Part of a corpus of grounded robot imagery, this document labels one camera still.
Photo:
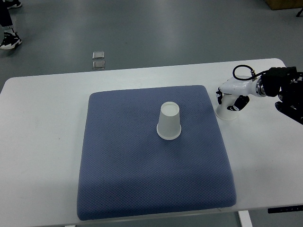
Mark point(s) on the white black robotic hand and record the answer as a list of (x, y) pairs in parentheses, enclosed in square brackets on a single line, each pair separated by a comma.
[(241, 88)]

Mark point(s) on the white paper cup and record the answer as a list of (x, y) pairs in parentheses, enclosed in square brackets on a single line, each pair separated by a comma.
[(169, 127), (222, 112)]

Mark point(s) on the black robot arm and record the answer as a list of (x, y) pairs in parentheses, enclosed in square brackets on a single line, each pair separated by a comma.
[(284, 82)]

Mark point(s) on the brown cardboard box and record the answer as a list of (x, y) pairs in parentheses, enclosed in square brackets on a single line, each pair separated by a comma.
[(284, 4)]

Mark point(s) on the black tripod leg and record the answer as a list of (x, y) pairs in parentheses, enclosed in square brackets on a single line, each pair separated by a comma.
[(299, 13)]

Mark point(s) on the black table control panel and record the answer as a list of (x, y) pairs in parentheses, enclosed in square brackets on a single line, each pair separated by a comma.
[(285, 209)]

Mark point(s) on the white table leg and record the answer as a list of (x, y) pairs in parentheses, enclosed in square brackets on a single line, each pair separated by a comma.
[(244, 218)]

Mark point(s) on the blue textured cushion mat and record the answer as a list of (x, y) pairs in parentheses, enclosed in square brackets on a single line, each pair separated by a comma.
[(127, 169)]

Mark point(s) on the upper metal floor plate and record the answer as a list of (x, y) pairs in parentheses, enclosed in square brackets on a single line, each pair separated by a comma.
[(98, 55)]

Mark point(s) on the black white sneaker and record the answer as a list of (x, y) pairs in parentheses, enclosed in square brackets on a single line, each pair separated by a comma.
[(10, 41)]

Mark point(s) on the person's dark trouser leg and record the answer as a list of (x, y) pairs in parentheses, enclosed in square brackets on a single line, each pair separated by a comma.
[(5, 18)]

